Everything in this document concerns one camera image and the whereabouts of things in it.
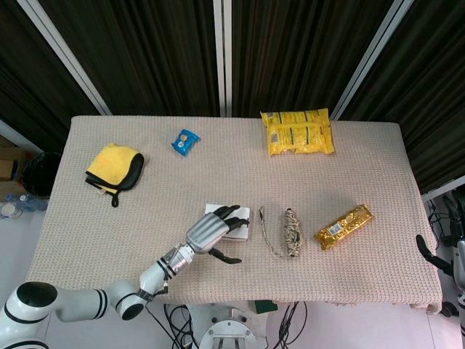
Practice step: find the gold foil snack package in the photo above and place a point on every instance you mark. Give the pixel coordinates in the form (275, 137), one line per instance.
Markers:
(341, 227)

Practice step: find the black caster wheel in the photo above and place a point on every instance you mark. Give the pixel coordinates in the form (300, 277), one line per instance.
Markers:
(449, 309)

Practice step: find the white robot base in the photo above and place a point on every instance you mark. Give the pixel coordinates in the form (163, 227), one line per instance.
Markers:
(229, 327)

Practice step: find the white metal frame post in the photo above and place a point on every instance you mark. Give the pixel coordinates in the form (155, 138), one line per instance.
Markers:
(222, 58)
(69, 58)
(370, 58)

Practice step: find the black waste bin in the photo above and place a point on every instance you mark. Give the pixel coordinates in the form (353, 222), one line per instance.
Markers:
(40, 174)

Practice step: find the brown cardboard box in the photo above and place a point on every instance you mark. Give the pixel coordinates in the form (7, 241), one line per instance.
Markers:
(7, 165)

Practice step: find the yellow black microfiber cloth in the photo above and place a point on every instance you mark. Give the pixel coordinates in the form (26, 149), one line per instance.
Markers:
(109, 163)

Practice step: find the green object under table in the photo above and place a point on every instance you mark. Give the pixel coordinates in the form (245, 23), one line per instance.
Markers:
(265, 307)

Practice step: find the white cardboard box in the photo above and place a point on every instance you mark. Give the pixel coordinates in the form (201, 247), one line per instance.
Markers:
(211, 209)

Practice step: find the large yellow snack bag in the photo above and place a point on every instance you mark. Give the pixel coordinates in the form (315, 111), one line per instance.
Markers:
(298, 134)

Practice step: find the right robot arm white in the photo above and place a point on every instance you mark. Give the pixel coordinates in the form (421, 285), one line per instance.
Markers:
(461, 316)

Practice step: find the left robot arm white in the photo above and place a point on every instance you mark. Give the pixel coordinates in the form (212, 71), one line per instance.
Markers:
(83, 303)

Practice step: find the left robot hand grey black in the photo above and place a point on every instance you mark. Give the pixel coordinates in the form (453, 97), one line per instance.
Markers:
(207, 232)

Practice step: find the dark pleated curtain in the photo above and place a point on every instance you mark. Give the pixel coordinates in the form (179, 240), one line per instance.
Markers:
(145, 54)

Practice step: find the small blue snack packet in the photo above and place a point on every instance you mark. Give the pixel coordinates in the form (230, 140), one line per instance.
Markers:
(185, 142)

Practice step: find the beige waffle tablecloth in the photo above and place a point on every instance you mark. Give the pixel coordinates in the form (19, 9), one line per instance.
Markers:
(232, 174)

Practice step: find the right robot hand grey black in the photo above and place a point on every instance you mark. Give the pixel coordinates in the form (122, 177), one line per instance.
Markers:
(461, 261)

